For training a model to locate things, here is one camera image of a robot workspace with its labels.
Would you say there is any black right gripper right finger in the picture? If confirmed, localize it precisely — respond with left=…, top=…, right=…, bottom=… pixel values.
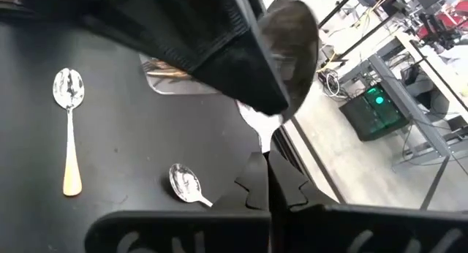
left=269, top=150, right=468, bottom=253

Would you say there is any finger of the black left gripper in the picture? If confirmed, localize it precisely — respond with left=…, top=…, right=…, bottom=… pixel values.
left=83, top=0, right=293, bottom=117

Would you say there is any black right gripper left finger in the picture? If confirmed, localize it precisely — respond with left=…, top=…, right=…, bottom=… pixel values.
left=84, top=152, right=271, bottom=253

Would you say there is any gold fork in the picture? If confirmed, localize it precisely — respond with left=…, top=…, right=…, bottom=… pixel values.
left=141, top=59, right=184, bottom=72
left=146, top=69, right=193, bottom=80

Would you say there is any black computer tower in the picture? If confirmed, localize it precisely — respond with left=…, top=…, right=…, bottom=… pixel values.
left=338, top=83, right=410, bottom=143

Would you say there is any grey office chair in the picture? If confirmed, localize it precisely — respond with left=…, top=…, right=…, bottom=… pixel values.
left=400, top=64, right=451, bottom=119

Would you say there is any white cable coil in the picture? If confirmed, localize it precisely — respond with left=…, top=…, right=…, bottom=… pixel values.
left=317, top=68, right=347, bottom=99

